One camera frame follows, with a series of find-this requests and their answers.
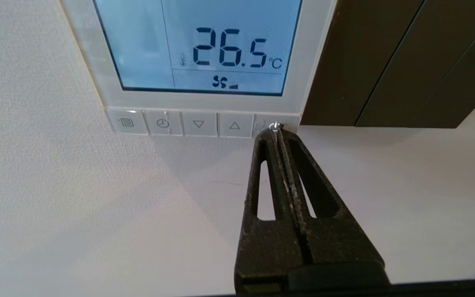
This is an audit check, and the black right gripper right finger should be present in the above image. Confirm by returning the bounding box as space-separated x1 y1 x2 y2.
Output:
277 130 391 290

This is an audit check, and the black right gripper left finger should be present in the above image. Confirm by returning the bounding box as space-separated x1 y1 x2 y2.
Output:
235 130 310 295

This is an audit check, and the white wall thermostat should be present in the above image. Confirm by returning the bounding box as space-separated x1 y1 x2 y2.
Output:
58 0 339 139

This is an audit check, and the dark wall switch panel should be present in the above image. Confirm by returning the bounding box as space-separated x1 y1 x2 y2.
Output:
299 0 475 130

